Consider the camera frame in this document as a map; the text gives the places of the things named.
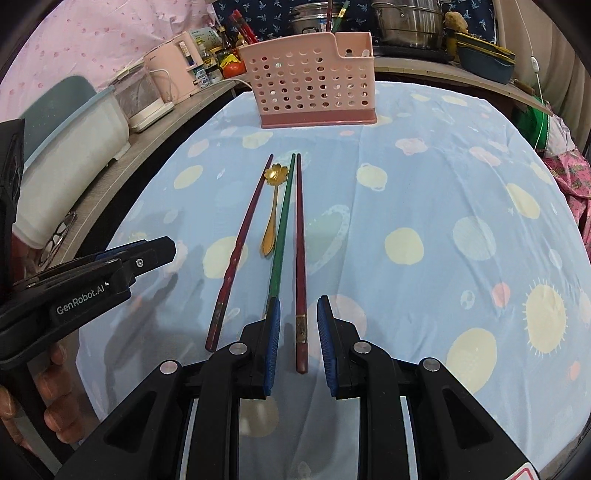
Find stainless steel steamer pot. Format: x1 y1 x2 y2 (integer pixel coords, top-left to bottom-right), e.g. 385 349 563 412
372 0 446 49

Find maroon twisted chopstick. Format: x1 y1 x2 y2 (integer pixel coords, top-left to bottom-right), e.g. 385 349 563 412
204 154 274 352

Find white storage box blue lid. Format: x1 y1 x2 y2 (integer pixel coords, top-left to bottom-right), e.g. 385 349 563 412
14 76 132 250

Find silver rice cooker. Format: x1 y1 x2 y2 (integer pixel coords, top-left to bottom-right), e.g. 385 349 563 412
288 2 333 35

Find green cloth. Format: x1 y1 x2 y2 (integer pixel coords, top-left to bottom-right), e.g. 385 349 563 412
510 104 552 151

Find person's left hand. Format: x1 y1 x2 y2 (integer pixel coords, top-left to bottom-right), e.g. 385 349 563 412
0 344 70 457

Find black induction cooktop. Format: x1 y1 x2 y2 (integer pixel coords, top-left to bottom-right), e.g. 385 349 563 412
372 44 455 63

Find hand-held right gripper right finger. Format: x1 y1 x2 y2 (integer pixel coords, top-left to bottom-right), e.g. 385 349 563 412
316 295 541 480

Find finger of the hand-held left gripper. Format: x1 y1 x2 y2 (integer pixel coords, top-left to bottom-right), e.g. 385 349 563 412
95 239 151 257
28 236 177 284

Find white cable with switch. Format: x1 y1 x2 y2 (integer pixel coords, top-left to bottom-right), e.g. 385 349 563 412
517 0 550 153

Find gold flower spoon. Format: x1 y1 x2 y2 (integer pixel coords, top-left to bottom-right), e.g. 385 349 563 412
261 162 289 257

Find navy patterned cloth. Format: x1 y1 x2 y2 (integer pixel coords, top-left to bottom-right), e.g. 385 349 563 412
212 0 497 47

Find beige curtain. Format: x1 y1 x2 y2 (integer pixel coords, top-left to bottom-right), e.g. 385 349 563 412
489 0 591 121

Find black eyeglasses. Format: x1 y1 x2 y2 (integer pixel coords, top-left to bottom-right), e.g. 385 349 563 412
37 210 79 268

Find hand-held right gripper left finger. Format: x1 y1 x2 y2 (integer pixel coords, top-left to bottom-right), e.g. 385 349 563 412
69 298 281 480

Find white appliance with clear lid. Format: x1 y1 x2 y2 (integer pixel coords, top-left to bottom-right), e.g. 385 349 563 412
108 65 175 134

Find yellow rimmed bowl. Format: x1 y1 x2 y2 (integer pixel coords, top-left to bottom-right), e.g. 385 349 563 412
455 31 515 61

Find pink perforated utensil holder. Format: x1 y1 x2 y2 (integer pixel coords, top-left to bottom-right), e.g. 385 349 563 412
239 32 378 130

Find pink dotted sheet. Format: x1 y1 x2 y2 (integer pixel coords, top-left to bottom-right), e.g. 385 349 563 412
0 0 218 121

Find pink electric kettle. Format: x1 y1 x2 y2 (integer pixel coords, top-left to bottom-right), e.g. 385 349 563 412
143 31 204 103

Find pink floral cloth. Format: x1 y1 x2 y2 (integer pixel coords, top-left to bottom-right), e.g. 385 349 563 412
542 152 591 259

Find blue baking dish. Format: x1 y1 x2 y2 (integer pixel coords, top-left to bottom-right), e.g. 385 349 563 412
457 46 515 84

